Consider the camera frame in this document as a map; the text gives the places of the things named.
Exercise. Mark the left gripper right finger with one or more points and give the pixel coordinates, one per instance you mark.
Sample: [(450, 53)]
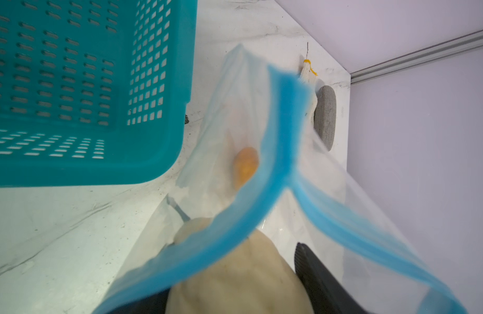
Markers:
[(326, 294)]

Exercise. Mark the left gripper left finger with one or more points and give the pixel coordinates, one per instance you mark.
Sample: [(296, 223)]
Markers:
[(155, 304)]

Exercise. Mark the cream toy pear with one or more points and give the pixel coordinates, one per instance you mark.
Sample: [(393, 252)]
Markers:
[(252, 278)]

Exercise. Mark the clear zip bag blue zipper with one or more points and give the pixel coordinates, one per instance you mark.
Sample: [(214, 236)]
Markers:
[(299, 194)]

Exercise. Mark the grey oval stone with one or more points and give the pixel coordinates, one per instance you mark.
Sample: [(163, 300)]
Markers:
[(324, 120)]

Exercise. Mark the white work glove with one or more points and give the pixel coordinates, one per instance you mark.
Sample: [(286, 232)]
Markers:
[(309, 77)]

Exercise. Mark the teal plastic basket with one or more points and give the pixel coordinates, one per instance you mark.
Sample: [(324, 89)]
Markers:
[(93, 92)]

